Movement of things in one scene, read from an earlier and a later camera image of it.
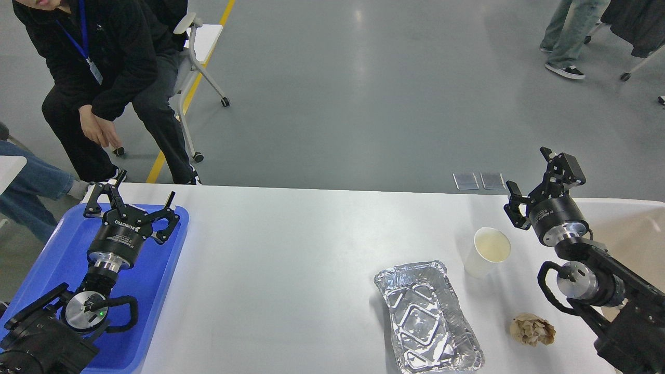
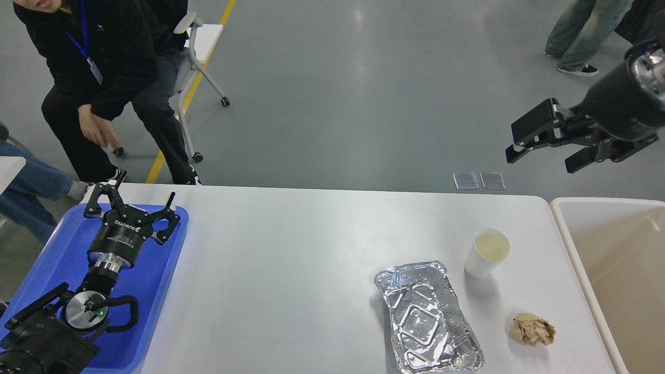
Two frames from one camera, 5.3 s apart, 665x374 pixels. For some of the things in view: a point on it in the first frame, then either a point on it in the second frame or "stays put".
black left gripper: (118, 240) stays put
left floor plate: (465, 181) stays put
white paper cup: (491, 248) stays put
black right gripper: (555, 217) → (628, 103)
